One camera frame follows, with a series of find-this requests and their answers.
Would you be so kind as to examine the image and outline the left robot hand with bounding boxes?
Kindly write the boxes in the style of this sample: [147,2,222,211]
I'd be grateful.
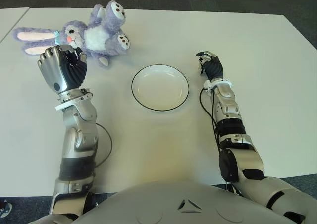
[37,44,89,95]

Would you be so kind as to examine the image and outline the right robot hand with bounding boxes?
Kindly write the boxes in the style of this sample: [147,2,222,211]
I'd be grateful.
[196,50,225,81]

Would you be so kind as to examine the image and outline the purple plush bunny doll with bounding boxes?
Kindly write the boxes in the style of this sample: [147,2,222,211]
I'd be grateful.
[12,0,131,70]

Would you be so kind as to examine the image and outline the white plate with black rim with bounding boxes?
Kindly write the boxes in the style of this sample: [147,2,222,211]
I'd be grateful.
[131,64,190,112]

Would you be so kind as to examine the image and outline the grey robot torso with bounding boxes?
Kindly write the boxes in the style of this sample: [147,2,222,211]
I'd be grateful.
[32,181,308,224]

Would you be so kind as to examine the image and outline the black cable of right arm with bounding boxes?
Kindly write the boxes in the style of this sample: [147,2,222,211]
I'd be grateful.
[199,87,243,197]

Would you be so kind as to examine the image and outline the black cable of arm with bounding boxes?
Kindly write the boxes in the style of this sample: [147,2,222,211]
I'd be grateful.
[199,87,243,197]
[95,123,113,168]

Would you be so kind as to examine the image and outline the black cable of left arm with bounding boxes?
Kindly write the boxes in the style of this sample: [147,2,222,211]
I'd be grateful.
[95,123,113,168]

